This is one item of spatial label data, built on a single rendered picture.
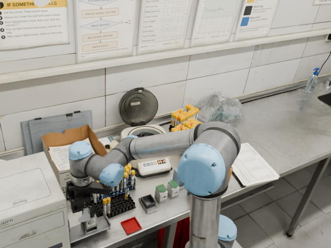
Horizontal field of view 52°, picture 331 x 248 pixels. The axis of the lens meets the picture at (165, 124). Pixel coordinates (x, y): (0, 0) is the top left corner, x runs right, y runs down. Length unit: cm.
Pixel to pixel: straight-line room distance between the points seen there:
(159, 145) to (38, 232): 53
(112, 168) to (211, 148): 38
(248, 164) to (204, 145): 107
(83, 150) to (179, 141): 32
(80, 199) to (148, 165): 54
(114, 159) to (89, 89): 71
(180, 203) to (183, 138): 65
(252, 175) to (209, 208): 92
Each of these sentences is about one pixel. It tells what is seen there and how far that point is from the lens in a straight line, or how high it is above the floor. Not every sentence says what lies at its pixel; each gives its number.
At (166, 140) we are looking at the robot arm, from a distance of 105.
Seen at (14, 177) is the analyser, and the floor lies 118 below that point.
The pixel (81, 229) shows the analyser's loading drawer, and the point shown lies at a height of 92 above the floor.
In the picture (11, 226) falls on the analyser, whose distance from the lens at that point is 124.
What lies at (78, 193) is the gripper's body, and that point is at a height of 114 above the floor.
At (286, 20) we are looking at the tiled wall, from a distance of 245.
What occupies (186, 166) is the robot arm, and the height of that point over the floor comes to 151.
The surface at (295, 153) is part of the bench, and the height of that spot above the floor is 88.
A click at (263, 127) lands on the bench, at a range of 226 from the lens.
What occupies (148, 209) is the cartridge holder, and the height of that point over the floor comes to 89.
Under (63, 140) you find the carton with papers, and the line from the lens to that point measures 180.
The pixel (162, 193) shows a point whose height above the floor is 93.
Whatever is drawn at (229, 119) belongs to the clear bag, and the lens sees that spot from 221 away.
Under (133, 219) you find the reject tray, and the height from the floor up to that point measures 88.
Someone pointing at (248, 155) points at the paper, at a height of 89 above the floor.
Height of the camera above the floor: 206
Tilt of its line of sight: 34 degrees down
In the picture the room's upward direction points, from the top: 7 degrees clockwise
